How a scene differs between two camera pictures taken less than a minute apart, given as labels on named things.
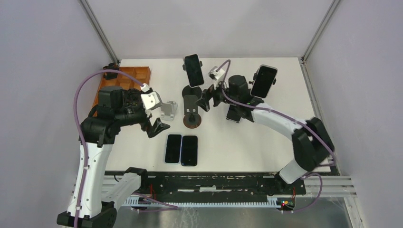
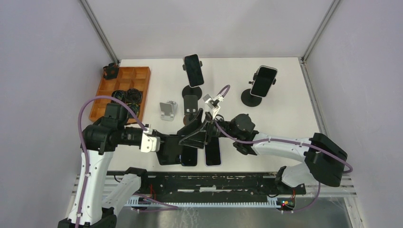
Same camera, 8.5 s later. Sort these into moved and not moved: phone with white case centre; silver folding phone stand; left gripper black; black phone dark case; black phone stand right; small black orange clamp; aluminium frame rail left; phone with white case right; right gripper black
Moved: left gripper black; right gripper black; phone with white case centre
Not moved: small black orange clamp; black phone stand right; aluminium frame rail left; black phone dark case; silver folding phone stand; phone with white case right
